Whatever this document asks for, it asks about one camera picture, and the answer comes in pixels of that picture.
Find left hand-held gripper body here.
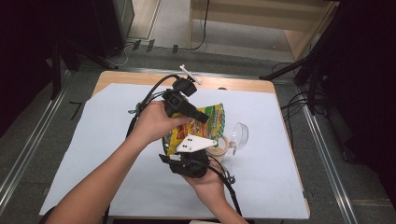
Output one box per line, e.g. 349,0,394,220
161,63,204,119

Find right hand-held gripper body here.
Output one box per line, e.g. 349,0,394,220
168,133,219,179

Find yellow green spout pouch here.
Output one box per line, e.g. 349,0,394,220
162,103,227,157

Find glass jar with hinged lid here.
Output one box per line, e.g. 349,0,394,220
205,121,250,163

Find person's right hand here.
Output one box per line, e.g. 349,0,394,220
181,169,227,203

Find person's left hand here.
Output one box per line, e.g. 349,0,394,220
128,100,191,147

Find dark cabinet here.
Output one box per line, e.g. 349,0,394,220
92,0,135,59

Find light wooden shelf unit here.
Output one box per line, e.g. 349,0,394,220
187,0,341,63

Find black metal stand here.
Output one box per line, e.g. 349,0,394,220
49,34,120,101
259,0,354,116

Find white floor cable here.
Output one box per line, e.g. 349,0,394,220
114,42,135,68

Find black hanging cable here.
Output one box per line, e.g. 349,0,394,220
177,0,210,52

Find black floor cable bundle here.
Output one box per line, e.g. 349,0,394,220
271,61,316,138

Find metal floor rail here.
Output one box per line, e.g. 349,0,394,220
302,105,360,224
0,70,73,207

